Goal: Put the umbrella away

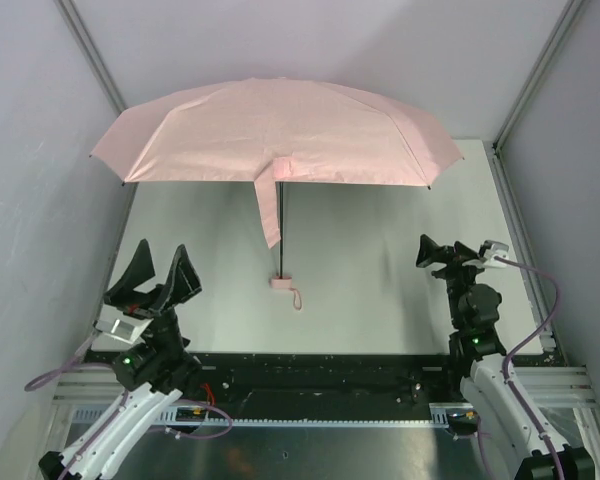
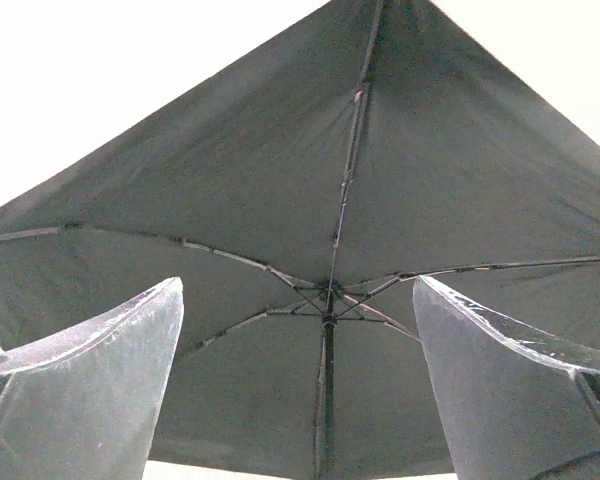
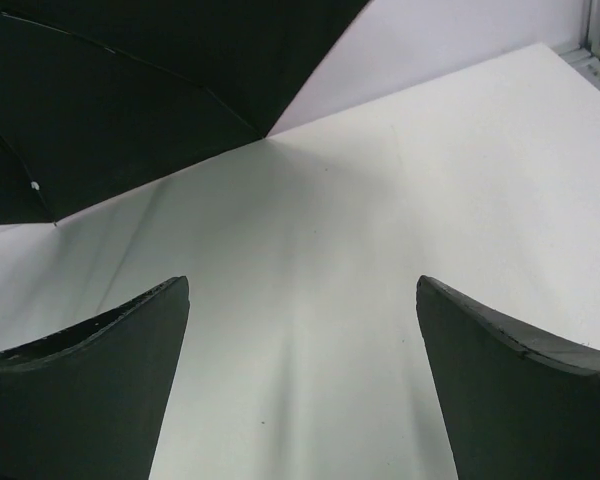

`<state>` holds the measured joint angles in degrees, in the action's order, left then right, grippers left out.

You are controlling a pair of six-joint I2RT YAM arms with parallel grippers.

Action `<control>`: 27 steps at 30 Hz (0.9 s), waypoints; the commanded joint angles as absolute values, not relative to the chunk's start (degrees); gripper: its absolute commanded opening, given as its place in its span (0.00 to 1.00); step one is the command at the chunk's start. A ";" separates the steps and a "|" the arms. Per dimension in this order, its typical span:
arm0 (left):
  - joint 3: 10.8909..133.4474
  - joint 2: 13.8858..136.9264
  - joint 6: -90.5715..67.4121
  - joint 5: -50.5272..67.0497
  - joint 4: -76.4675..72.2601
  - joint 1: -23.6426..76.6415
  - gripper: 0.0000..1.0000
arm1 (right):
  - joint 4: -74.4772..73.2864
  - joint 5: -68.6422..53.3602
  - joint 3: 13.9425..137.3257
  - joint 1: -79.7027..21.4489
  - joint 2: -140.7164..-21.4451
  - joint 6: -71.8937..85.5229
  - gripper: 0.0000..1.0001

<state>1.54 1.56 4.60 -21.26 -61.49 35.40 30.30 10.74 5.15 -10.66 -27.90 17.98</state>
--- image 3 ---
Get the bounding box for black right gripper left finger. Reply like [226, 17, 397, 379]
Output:
[0, 276, 189, 479]

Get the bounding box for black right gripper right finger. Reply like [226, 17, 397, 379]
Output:
[416, 276, 600, 479]

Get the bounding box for pink umbrella with black lining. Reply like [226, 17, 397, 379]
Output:
[0, 0, 364, 225]

